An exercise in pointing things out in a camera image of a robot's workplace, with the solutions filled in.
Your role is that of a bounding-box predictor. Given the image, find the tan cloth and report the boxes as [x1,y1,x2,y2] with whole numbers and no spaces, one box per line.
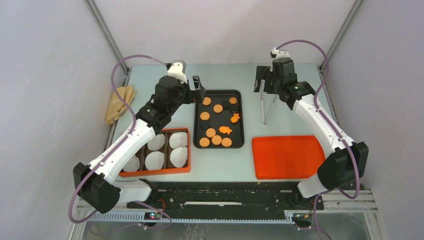
[105,85,136,125]

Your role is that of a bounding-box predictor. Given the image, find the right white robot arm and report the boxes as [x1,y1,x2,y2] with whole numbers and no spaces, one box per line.
[253,48,369,209]

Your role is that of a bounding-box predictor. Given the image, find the black cookie tray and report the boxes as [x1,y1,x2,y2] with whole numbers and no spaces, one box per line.
[192,89,245,149]

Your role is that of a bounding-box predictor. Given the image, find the orange box lid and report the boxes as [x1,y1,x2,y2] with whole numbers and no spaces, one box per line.
[251,135,326,180]

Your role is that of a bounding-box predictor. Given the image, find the orange compartment box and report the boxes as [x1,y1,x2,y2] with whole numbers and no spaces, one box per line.
[119,128,191,178]

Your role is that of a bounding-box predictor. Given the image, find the black sandwich cookie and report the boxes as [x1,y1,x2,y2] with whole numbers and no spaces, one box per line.
[229,104,239,113]
[221,100,231,110]
[200,120,210,130]

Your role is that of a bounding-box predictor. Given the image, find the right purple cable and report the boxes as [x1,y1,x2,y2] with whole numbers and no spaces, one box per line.
[276,40,361,240]

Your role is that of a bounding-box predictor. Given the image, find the orange shell cookie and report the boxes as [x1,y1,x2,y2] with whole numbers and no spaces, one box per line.
[228,97,238,105]

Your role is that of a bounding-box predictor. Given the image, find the round orange cookie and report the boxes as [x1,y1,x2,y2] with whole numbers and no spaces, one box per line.
[211,135,222,146]
[202,97,212,106]
[199,137,210,148]
[213,104,224,114]
[221,137,233,148]
[199,111,210,121]
[205,128,216,138]

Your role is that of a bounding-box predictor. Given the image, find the metal tongs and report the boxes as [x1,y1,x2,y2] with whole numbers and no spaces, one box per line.
[260,81,278,126]

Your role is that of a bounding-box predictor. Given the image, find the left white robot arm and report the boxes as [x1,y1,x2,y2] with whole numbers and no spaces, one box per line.
[68,60,206,216]

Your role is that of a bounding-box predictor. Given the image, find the white paper cup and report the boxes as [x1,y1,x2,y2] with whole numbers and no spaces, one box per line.
[147,133,166,151]
[168,132,188,149]
[144,151,165,171]
[170,147,188,168]
[122,155,141,173]

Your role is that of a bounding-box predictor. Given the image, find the orange fish cookie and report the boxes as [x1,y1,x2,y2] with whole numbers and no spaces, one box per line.
[218,126,233,135]
[230,113,240,124]

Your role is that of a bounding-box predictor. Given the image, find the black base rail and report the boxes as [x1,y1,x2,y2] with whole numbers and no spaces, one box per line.
[145,182,314,221]

